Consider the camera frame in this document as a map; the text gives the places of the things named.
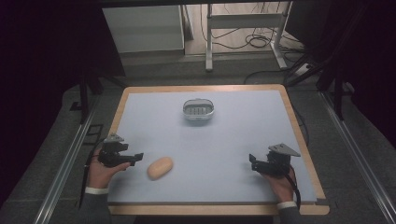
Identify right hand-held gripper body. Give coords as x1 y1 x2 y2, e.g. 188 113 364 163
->
262 142 302 178

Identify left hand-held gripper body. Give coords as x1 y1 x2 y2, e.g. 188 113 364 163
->
98 133 131 168

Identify person's left hand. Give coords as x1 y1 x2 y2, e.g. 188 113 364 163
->
86 148 132 189

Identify person's right hand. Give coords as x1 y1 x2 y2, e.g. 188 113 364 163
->
262 165 297 204

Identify bread roll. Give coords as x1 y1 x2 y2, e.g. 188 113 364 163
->
147 156 175 182

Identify pale blue table mat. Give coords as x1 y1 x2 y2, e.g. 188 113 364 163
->
106 90 318 205

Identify black metal stand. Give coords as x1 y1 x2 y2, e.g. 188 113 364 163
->
317 60 356 121
78 74 106 126

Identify white power strip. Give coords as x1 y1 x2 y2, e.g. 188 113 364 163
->
293 63 313 77

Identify dark curtain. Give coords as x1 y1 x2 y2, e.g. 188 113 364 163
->
286 0 396 147
0 0 125 206

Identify white cabinet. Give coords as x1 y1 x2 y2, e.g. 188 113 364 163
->
102 4 186 54

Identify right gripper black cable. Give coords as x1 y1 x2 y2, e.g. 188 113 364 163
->
287 167 302 210

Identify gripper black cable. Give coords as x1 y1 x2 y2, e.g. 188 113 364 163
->
78 145 105 209
287 167 302 210

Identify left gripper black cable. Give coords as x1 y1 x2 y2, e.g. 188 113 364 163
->
78 145 105 209

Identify thin black table cable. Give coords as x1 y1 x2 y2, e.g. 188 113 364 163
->
290 104 310 147

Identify aluminium floor rail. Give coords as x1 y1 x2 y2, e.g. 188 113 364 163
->
32 95 101 224
319 91 396 224

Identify black floor cables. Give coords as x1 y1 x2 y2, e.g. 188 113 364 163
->
199 2 307 64

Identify white metal desk frame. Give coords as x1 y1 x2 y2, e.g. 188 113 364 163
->
205 1 294 73

